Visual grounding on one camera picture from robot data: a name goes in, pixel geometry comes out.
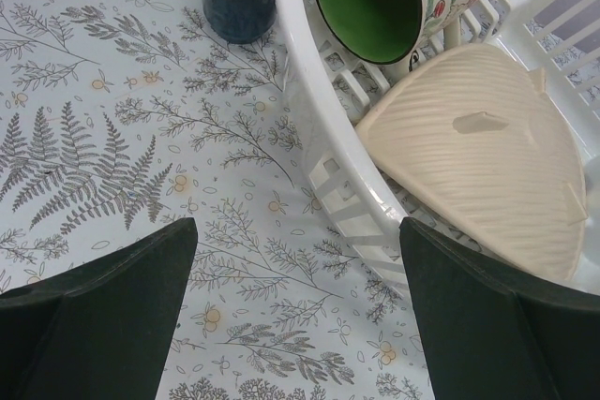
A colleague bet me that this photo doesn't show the floral tablecloth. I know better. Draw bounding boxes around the floral tablecloth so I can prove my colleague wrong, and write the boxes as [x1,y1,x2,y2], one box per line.
[1,0,432,399]

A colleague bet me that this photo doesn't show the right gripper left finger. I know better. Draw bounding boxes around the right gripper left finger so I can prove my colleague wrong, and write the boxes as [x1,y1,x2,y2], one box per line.
[1,217,198,399]

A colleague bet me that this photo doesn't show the white plastic basket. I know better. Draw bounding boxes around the white plastic basket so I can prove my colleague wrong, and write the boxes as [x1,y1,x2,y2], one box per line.
[273,0,600,298]

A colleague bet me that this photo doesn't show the cream leaf-shaped dish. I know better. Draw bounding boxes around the cream leaf-shaped dish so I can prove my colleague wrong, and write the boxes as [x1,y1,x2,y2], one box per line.
[356,44,588,281]

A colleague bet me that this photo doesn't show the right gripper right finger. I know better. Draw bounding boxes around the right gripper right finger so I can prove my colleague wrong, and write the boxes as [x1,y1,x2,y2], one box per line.
[399,217,599,399]

